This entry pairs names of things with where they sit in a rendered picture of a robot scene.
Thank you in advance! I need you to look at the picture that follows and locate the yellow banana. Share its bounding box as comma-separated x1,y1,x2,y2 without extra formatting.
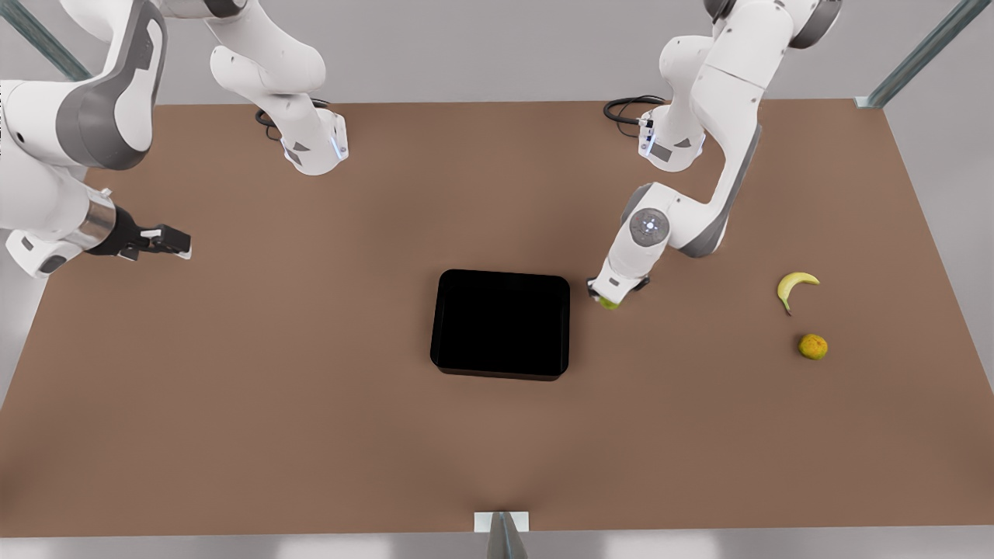
777,272,821,316

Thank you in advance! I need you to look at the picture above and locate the black cable loop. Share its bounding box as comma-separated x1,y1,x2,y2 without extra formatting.
255,97,332,142
603,95,669,139

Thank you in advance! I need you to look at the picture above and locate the silver frame post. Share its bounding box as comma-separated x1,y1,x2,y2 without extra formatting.
853,0,994,109
474,510,530,559
0,0,92,83

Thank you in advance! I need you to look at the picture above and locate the black storage box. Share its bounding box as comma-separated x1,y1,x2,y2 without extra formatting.
429,269,572,382

